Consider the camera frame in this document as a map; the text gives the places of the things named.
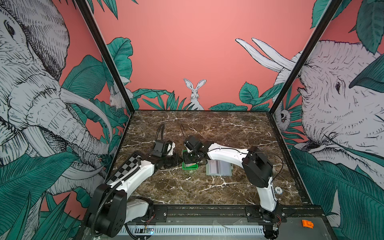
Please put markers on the black frame post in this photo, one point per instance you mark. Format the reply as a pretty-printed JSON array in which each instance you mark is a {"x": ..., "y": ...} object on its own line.
[
  {"x": 98, "y": 38},
  {"x": 324, "y": 21}
]

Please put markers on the black white checkerboard plate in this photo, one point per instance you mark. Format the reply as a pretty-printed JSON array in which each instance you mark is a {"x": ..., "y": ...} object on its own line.
[{"x": 133, "y": 161}]

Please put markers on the green plastic card tray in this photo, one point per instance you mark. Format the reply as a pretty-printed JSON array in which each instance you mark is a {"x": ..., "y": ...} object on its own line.
[{"x": 185, "y": 166}]

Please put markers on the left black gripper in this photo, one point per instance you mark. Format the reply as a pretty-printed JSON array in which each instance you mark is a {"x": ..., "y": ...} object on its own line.
[{"x": 177, "y": 160}]

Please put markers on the black front mounting rail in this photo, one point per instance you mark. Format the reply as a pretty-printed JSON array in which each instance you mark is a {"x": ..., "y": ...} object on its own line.
[{"x": 180, "y": 211}]

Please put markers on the left black frame post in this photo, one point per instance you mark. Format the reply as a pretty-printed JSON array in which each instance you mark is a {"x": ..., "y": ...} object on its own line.
[{"x": 98, "y": 38}]

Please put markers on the white perforated cable duct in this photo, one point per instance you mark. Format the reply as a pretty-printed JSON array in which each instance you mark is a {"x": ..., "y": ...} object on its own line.
[{"x": 196, "y": 230}]

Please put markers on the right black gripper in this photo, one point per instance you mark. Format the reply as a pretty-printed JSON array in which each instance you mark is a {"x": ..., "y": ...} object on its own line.
[{"x": 186, "y": 158}]

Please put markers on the orange plastic clip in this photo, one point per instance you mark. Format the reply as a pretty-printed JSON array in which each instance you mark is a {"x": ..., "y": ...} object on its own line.
[{"x": 307, "y": 224}]

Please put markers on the small round white sticker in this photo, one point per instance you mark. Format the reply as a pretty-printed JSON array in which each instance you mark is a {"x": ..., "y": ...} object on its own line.
[{"x": 278, "y": 190}]

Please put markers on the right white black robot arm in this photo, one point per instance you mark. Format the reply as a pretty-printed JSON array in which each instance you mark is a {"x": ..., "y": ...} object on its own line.
[{"x": 258, "y": 168}]

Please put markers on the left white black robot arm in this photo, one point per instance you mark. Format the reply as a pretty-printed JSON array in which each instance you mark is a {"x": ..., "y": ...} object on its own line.
[{"x": 116, "y": 195}]

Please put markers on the right black frame post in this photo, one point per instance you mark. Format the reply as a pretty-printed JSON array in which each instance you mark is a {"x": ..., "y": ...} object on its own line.
[{"x": 324, "y": 21}]

